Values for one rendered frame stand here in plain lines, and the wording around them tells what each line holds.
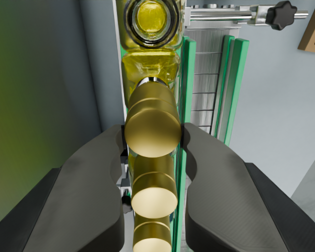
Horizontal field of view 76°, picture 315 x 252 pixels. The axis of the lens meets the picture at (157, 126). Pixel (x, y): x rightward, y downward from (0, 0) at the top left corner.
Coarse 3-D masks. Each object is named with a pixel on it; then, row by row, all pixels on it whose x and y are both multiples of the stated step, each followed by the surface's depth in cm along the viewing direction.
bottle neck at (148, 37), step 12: (132, 0) 10; (144, 0) 11; (156, 0) 11; (168, 0) 10; (132, 12) 10; (168, 12) 10; (132, 24) 11; (168, 24) 11; (132, 36) 11; (144, 36) 11; (156, 36) 12; (168, 36) 11
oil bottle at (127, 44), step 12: (120, 0) 15; (180, 0) 15; (120, 12) 15; (144, 12) 17; (156, 12) 17; (180, 12) 15; (120, 24) 16; (144, 24) 17; (156, 24) 17; (180, 24) 16; (120, 36) 16; (180, 36) 16; (132, 48) 16; (144, 48) 16; (156, 48) 16; (168, 48) 17
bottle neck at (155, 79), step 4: (148, 76) 17; (152, 76) 17; (140, 80) 17; (144, 80) 16; (148, 80) 16; (152, 80) 16; (156, 80) 16; (160, 80) 17; (140, 84) 16; (164, 84) 17
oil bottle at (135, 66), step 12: (132, 60) 17; (144, 60) 17; (156, 60) 17; (168, 60) 17; (180, 60) 19; (132, 72) 17; (144, 72) 17; (156, 72) 17; (168, 72) 17; (180, 72) 18; (132, 84) 17; (168, 84) 17
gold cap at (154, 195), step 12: (144, 156) 17; (168, 156) 17; (144, 168) 15; (156, 168) 15; (168, 168) 16; (144, 180) 14; (156, 180) 14; (168, 180) 15; (132, 192) 14; (144, 192) 14; (156, 192) 14; (168, 192) 14; (132, 204) 14; (144, 204) 14; (156, 204) 14; (168, 204) 14; (144, 216) 15; (156, 216) 15
